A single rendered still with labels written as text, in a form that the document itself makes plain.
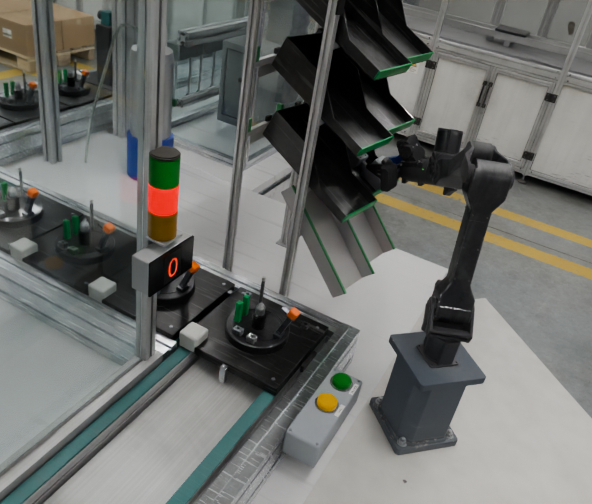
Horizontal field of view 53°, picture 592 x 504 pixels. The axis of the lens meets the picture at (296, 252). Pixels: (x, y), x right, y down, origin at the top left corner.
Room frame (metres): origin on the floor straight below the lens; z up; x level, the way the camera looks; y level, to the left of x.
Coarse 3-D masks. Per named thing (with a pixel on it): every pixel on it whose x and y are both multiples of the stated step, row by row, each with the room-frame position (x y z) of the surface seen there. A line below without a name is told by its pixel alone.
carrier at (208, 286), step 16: (208, 272) 1.19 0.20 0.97; (176, 288) 1.07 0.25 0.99; (192, 288) 1.09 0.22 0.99; (208, 288) 1.12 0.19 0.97; (224, 288) 1.14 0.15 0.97; (160, 304) 1.03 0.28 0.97; (176, 304) 1.05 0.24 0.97; (192, 304) 1.06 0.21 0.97; (208, 304) 1.07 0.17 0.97; (160, 320) 0.98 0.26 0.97; (176, 320) 0.99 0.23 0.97; (192, 320) 1.01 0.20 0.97; (176, 336) 0.95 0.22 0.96
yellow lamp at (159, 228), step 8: (152, 216) 0.85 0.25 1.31; (160, 216) 0.85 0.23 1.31; (168, 216) 0.85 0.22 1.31; (176, 216) 0.87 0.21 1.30; (152, 224) 0.85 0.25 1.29; (160, 224) 0.85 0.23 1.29; (168, 224) 0.85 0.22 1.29; (176, 224) 0.87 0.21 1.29; (152, 232) 0.85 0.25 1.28; (160, 232) 0.85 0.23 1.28; (168, 232) 0.85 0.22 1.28; (176, 232) 0.87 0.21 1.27; (160, 240) 0.85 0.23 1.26; (168, 240) 0.85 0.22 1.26
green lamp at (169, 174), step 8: (152, 160) 0.85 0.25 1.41; (176, 160) 0.86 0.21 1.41; (152, 168) 0.85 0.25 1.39; (160, 168) 0.85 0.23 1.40; (168, 168) 0.85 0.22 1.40; (176, 168) 0.86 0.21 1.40; (152, 176) 0.85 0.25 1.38; (160, 176) 0.85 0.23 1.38; (168, 176) 0.85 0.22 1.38; (176, 176) 0.86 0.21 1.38; (152, 184) 0.85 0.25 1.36; (160, 184) 0.85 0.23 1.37; (168, 184) 0.85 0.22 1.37; (176, 184) 0.86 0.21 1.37
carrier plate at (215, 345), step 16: (240, 288) 1.15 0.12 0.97; (224, 304) 1.08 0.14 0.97; (256, 304) 1.10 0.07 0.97; (272, 304) 1.11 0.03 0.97; (208, 320) 1.01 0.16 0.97; (224, 320) 1.02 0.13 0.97; (304, 320) 1.07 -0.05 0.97; (208, 336) 0.96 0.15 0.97; (224, 336) 0.97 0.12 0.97; (304, 336) 1.02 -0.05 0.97; (320, 336) 1.03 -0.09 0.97; (192, 352) 0.92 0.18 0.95; (208, 352) 0.91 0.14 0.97; (224, 352) 0.92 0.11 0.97; (240, 352) 0.93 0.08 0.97; (288, 352) 0.95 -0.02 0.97; (304, 352) 0.96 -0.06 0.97; (240, 368) 0.88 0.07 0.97; (256, 368) 0.89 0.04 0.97; (272, 368) 0.90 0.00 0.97; (288, 368) 0.91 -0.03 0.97; (256, 384) 0.86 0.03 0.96; (272, 384) 0.85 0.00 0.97
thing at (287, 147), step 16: (288, 112) 1.32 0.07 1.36; (304, 112) 1.39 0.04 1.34; (272, 128) 1.28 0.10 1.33; (288, 128) 1.26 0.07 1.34; (304, 128) 1.39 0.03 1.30; (320, 128) 1.36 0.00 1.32; (272, 144) 1.28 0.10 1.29; (288, 144) 1.25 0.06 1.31; (320, 144) 1.36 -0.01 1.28; (336, 144) 1.34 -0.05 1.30; (288, 160) 1.25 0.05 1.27; (320, 160) 1.32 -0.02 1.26; (336, 160) 1.33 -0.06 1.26; (320, 176) 1.26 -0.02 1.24; (336, 176) 1.30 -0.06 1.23; (352, 176) 1.30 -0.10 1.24; (320, 192) 1.20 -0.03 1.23; (336, 192) 1.24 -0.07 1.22; (352, 192) 1.27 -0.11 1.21; (368, 192) 1.27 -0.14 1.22; (336, 208) 1.17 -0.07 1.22; (352, 208) 1.22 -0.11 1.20; (368, 208) 1.25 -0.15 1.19
